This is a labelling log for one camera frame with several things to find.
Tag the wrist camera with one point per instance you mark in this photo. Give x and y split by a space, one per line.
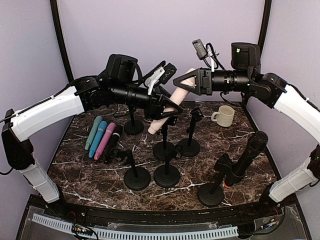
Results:
207 54
160 75

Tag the blue microphone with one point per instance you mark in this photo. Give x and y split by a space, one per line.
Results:
97 138

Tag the right black frame post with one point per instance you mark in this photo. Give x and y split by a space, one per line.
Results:
260 37

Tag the black front table rail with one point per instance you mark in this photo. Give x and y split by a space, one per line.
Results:
234 215

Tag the black frame post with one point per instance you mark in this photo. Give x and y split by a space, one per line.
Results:
60 39
260 37

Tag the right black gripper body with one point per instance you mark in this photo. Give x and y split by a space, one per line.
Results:
206 81

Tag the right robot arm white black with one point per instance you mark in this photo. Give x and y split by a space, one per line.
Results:
274 92

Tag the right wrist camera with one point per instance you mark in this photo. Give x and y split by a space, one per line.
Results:
207 54

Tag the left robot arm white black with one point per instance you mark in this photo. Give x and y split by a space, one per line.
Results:
121 82

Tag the black microphone orange base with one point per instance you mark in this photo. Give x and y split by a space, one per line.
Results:
255 145

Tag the black mic stand cream mic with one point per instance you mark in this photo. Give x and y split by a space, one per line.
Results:
164 146

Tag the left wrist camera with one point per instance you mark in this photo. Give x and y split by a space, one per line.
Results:
160 75

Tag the beige mug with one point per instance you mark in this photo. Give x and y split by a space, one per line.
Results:
224 116

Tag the white slotted cable duct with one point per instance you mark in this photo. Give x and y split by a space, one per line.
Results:
136 232

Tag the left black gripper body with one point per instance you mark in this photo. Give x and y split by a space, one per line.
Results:
151 110

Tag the mint green microphone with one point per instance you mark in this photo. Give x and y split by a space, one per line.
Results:
93 132

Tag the left black frame post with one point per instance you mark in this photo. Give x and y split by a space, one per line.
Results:
60 39

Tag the black mic stand blue mic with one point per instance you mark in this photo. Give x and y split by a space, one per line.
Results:
133 127

